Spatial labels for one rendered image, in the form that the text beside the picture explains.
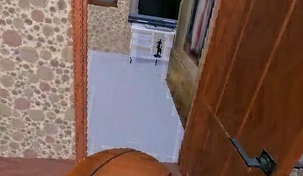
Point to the black television set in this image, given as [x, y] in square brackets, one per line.
[157, 4]

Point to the small black figurine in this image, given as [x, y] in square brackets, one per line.
[158, 48]

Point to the white television stand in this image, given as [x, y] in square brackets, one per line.
[144, 42]

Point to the brown wooden room door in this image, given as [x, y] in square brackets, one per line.
[253, 92]

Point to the dark framed wall picture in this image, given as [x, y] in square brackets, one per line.
[200, 18]

